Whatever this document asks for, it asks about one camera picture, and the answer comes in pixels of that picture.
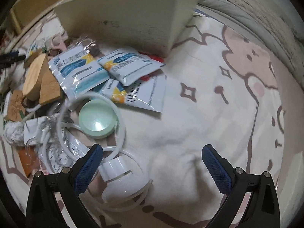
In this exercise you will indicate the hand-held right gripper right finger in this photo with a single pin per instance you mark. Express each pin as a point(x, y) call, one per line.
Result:
point(215, 168)

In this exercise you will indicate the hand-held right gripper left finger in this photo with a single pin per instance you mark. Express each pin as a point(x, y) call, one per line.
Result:
point(87, 167)

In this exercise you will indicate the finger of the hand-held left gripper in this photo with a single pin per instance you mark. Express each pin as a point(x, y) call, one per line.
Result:
point(14, 59)
point(13, 52)

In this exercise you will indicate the white dome device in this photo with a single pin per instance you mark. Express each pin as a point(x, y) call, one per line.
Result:
point(121, 182)

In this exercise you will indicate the white shoe box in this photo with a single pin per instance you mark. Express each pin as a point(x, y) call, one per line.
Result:
point(130, 23)

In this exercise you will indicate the wooden oval box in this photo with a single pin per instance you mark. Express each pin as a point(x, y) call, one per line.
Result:
point(34, 76)

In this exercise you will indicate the clear bag white label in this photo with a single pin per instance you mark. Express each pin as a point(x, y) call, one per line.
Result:
point(59, 156)

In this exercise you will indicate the engraved wooden square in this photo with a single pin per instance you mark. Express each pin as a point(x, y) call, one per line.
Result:
point(14, 105)

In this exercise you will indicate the wooden wedge block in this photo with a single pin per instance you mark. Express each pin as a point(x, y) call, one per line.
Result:
point(51, 87)

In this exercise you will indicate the green round case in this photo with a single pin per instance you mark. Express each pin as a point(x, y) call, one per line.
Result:
point(98, 118)

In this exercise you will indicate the printed blanket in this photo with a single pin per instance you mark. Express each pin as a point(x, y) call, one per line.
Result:
point(190, 123)

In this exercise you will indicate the wooden shelf unit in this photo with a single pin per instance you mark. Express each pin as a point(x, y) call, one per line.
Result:
point(30, 2)

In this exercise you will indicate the blue white mask packet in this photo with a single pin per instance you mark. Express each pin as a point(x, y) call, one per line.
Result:
point(76, 73)
point(147, 97)
point(130, 64)

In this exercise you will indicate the white charger plug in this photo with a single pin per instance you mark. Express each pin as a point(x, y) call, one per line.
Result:
point(35, 128)

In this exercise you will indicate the clear foil bag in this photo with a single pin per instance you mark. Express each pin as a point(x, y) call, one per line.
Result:
point(91, 47)

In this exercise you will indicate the small red item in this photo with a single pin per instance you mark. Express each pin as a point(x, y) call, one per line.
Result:
point(155, 58)

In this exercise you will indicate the beige quilted pillow right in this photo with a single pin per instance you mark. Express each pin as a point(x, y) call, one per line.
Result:
point(273, 9)

